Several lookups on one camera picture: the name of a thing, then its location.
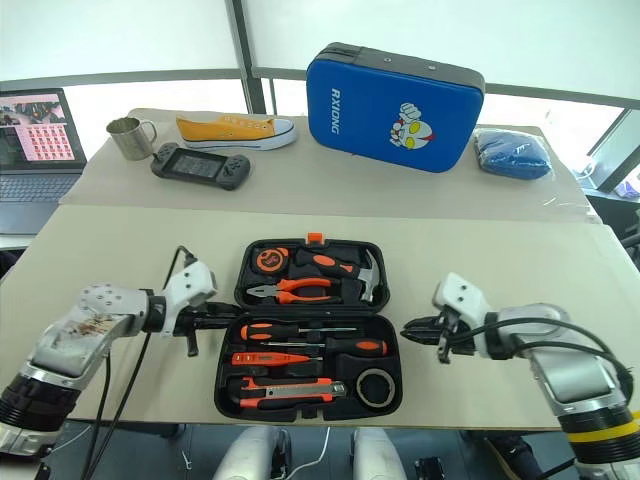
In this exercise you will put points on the black electrical tape roll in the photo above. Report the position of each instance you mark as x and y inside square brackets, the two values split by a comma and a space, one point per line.
[362, 387]

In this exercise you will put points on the blue RXIONG kick pad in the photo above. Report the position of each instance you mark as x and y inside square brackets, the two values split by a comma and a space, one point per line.
[370, 105]

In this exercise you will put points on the orange black tape measure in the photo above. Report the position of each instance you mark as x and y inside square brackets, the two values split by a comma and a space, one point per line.
[270, 260]

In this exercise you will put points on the white right robot leg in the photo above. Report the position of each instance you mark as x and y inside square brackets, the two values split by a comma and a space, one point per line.
[377, 455]

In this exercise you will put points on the dark person's shoe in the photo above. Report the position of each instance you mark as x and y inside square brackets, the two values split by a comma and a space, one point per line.
[515, 457]

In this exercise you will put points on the stainless steel mug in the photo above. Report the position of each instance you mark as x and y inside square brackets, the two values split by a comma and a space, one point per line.
[127, 140]

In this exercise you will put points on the orange voltage tester pen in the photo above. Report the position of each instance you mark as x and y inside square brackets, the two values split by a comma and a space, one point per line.
[265, 358]

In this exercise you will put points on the black handheld game console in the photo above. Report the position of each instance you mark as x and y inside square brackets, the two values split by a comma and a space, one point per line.
[200, 166]

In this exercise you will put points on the blue cloth in plastic bag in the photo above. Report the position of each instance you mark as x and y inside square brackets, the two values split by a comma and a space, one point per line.
[512, 155]

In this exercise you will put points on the dark grey laptop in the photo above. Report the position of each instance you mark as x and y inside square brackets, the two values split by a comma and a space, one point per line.
[35, 150]

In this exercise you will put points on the yellow canvas sneaker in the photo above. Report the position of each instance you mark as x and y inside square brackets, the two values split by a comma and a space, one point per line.
[225, 131]

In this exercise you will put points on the white left robot leg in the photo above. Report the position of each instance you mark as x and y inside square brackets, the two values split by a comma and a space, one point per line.
[250, 455]

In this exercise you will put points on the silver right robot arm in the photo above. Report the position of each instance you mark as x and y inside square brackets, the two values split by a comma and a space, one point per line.
[575, 370]

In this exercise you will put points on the orange black utility knife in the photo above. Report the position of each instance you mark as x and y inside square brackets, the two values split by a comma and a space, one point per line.
[290, 392]

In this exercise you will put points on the white robot leg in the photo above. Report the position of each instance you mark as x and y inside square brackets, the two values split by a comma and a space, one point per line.
[250, 455]
[377, 455]

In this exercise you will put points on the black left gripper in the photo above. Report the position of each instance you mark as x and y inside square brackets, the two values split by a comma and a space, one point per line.
[192, 327]

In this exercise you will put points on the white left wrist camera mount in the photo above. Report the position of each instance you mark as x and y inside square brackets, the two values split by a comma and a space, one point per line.
[192, 285]

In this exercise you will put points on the grey window frame post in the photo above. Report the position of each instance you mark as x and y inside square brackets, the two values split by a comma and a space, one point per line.
[247, 55]

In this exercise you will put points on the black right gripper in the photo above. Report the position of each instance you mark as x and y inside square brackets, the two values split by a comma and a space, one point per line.
[452, 337]

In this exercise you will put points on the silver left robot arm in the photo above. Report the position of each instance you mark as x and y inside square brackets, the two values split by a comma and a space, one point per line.
[75, 345]

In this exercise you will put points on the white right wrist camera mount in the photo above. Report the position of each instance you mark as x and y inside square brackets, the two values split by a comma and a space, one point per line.
[462, 297]

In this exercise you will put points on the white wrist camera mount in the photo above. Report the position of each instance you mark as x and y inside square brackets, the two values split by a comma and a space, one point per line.
[462, 297]
[192, 285]

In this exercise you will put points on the black tool case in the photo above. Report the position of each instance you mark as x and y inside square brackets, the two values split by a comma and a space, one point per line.
[310, 395]

